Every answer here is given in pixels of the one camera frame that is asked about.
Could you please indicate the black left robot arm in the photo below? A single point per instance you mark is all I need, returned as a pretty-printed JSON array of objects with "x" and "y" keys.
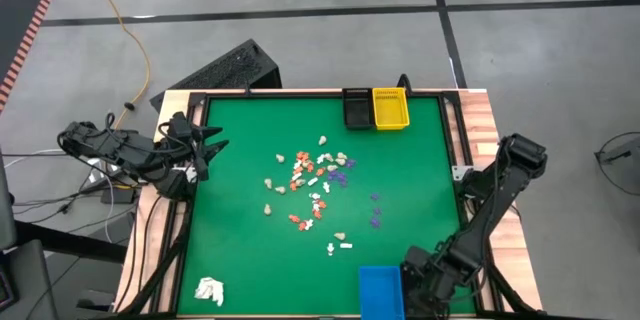
[{"x": 125, "y": 152}]

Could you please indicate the green table mat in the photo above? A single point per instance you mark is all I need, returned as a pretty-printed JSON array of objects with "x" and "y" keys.
[{"x": 250, "y": 260}]

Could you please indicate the black orange striped floor mat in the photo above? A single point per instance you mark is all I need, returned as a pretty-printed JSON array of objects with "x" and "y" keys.
[{"x": 15, "y": 25}]

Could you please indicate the black floor beam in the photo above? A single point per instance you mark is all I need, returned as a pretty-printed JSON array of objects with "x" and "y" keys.
[{"x": 65, "y": 242}]

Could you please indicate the grey monitor panel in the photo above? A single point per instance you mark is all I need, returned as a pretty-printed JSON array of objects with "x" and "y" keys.
[{"x": 6, "y": 210}]

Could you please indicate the silver metal bracket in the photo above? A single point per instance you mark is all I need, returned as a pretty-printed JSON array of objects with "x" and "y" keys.
[{"x": 457, "y": 174}]

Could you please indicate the black plastic basket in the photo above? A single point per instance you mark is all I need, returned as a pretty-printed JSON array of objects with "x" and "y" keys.
[{"x": 357, "y": 115}]

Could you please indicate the yellow plastic basket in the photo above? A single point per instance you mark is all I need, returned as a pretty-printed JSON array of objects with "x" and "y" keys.
[{"x": 390, "y": 110}]

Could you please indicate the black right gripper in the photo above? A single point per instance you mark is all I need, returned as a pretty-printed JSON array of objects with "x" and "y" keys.
[{"x": 427, "y": 280}]

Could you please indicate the blue plastic basket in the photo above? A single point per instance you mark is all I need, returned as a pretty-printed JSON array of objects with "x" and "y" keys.
[{"x": 380, "y": 295}]

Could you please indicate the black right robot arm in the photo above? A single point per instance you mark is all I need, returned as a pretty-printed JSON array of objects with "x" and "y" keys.
[{"x": 495, "y": 200}]

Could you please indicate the black curved clamp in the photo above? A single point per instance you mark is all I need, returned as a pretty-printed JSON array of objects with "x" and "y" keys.
[{"x": 404, "y": 82}]

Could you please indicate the crumpled white paper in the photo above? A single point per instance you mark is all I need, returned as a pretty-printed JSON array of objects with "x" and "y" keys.
[{"x": 210, "y": 290}]

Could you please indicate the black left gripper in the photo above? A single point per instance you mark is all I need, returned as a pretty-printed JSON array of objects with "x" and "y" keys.
[{"x": 185, "y": 135}]

